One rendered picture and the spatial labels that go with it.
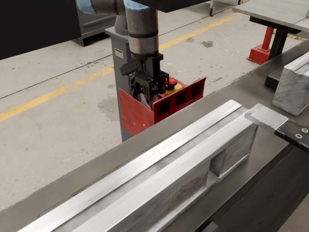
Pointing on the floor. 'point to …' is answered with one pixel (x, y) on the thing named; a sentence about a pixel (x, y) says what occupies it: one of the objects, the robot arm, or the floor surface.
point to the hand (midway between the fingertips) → (145, 111)
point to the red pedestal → (261, 49)
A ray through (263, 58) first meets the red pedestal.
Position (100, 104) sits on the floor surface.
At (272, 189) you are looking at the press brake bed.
